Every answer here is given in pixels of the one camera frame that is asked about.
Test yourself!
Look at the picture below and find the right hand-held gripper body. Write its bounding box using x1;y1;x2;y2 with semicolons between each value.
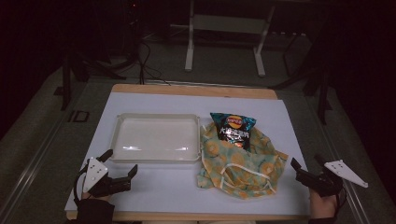
295;159;369;198

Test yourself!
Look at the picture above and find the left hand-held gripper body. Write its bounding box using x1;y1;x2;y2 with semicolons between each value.
78;156;132;199

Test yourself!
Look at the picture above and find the person's left hand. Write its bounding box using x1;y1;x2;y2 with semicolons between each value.
80;190;111;203

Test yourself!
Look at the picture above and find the person's right hand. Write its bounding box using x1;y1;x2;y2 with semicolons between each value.
308;188;340;220

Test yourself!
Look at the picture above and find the white table mat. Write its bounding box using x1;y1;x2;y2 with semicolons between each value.
64;91;311;217

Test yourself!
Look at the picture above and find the white plastic tray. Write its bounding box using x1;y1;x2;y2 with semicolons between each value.
108;112;202;165

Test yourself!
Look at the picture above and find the black floor socket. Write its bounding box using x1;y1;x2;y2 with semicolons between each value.
68;109;91;123

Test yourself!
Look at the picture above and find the floral cloth bag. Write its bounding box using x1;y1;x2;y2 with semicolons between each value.
195;121;290;201

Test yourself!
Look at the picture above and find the black metal stand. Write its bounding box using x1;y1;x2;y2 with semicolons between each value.
53;50;128;112
270;29;333;126

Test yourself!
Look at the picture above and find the dark blue chip bag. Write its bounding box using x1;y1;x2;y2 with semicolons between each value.
209;111;258;153

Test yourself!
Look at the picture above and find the wooden table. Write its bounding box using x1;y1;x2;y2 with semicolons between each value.
65;82;310;223

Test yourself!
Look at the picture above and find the white metal stand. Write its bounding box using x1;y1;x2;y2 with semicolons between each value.
169;0;276;78

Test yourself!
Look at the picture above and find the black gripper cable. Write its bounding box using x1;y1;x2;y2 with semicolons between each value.
333;186;348;210
72;166;90;200

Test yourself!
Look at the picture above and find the black floor cable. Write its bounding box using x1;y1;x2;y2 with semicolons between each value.
135;38;173;87

